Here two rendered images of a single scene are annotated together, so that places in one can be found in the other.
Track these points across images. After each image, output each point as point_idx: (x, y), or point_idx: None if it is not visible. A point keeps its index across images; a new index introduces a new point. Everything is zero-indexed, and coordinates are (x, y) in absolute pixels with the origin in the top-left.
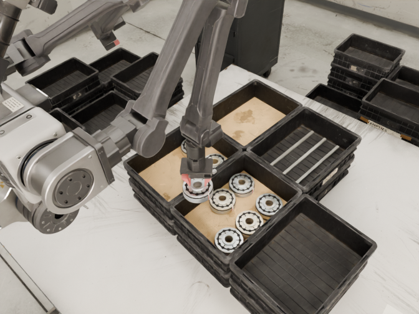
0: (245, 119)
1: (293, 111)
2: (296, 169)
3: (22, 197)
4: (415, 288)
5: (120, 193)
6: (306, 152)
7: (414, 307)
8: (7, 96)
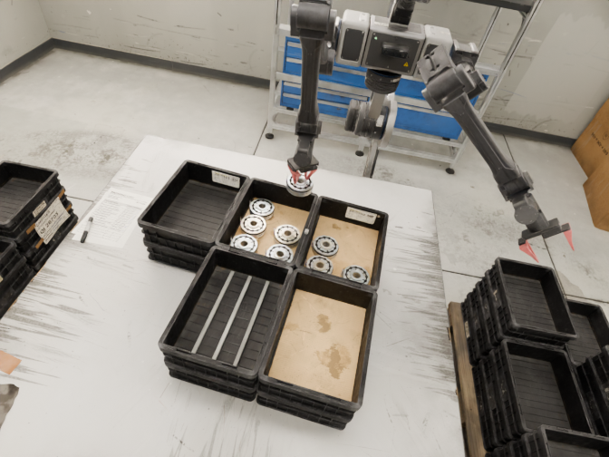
0: (332, 355)
1: (267, 356)
2: (233, 303)
3: (372, 91)
4: (94, 268)
5: (386, 247)
6: (228, 328)
7: (98, 253)
8: (391, 26)
